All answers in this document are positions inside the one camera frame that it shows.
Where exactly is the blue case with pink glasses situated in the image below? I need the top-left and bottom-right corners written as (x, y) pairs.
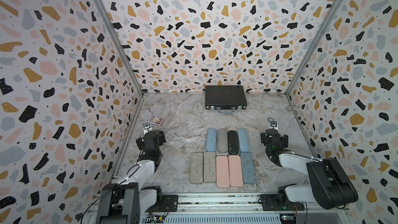
top-left (237, 129), bottom-right (250, 152)

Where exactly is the black case beige lining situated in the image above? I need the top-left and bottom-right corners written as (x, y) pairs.
top-left (228, 130), bottom-right (239, 155)

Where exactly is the beige case with brown glasses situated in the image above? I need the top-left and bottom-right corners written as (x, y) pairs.
top-left (217, 129), bottom-right (228, 153)

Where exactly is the grey case mint lining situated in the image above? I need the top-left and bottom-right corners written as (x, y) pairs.
top-left (240, 152), bottom-right (256, 184)

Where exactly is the mint green glasses case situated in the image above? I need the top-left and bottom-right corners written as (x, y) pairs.
top-left (203, 152), bottom-right (216, 183)

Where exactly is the pink glasses case grey lining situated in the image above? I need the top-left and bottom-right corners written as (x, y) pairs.
top-left (216, 156), bottom-right (230, 188)

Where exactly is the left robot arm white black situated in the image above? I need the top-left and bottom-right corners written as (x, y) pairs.
top-left (95, 122), bottom-right (166, 224)

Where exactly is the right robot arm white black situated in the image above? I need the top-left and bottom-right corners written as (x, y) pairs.
top-left (261, 118), bottom-right (359, 210)

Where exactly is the playing card box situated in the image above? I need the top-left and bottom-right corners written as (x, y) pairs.
top-left (148, 115), bottom-right (164, 126)

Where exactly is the black ribbed briefcase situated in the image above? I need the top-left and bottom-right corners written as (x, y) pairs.
top-left (205, 86), bottom-right (247, 110)

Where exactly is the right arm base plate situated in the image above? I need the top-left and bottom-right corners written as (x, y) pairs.
top-left (258, 192), bottom-right (305, 211)

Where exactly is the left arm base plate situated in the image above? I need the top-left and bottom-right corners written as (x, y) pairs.
top-left (146, 195), bottom-right (178, 213)

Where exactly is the aluminium front rail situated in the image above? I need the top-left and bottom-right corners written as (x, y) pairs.
top-left (139, 192), bottom-right (356, 224)

